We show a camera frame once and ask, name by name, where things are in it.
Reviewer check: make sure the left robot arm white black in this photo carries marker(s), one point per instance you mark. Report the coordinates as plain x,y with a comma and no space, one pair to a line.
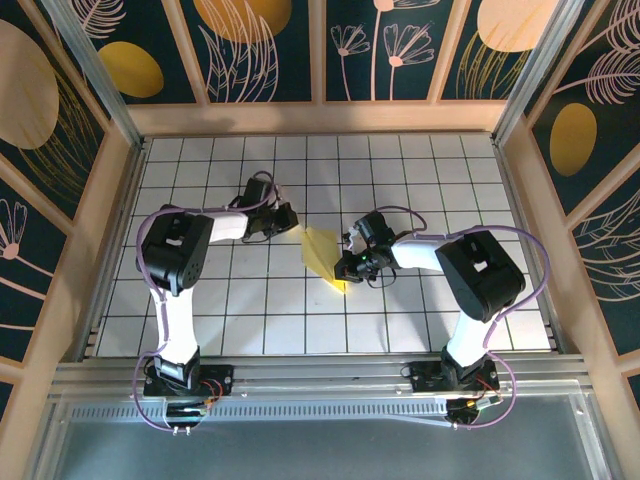
175,250

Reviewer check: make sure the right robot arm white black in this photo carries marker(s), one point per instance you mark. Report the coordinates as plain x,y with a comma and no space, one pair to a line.
480,275

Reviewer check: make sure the white grid table mat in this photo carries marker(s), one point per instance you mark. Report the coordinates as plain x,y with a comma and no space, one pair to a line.
350,165

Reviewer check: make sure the aluminium extrusion beam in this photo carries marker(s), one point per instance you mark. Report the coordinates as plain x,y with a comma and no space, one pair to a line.
320,375

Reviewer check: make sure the dark panel orange circle leaves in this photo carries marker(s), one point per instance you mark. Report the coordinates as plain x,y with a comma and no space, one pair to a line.
240,60

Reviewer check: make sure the grey frosted panel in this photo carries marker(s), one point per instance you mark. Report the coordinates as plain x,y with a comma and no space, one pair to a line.
320,450

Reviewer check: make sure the small black controller board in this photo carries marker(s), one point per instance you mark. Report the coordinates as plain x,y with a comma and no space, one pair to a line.
470,410
187,412

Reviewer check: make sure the dark panel pink flowers print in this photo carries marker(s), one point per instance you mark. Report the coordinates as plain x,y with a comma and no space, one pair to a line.
385,50

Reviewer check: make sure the dark panel yellow oval print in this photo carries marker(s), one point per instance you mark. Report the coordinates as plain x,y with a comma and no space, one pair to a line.
150,50

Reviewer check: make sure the dark panel leaf outline print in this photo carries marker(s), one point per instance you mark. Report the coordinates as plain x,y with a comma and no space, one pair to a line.
610,275

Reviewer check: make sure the dark panel pale circle print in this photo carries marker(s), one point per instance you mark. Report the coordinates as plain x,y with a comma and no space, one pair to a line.
500,50

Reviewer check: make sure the dark panel flower outline print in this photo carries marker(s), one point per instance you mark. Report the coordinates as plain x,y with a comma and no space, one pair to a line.
25,275

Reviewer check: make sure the dark panel large tan circle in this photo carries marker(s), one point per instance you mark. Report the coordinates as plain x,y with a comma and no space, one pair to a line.
40,100

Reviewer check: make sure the dark panel feather yellow oval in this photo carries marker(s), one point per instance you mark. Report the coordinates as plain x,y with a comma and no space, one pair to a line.
590,100

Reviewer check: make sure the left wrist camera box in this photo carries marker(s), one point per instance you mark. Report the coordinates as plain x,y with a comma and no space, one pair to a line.
257,192

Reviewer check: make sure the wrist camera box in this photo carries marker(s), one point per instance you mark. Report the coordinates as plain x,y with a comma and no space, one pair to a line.
257,192
375,225

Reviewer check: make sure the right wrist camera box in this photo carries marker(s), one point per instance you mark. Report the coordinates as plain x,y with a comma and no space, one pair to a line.
375,225

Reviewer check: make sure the light wooden enclosure frame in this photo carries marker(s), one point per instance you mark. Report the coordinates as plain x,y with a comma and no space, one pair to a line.
300,117

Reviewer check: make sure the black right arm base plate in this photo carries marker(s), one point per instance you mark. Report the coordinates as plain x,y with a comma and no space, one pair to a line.
425,377

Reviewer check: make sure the aluminium table edge rail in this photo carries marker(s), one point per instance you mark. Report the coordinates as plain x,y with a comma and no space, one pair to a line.
515,200
117,250

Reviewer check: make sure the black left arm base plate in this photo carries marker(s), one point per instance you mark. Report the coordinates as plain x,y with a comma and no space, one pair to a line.
220,380

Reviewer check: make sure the aluminium corner post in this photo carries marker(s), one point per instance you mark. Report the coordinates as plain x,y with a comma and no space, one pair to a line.
534,75
97,75

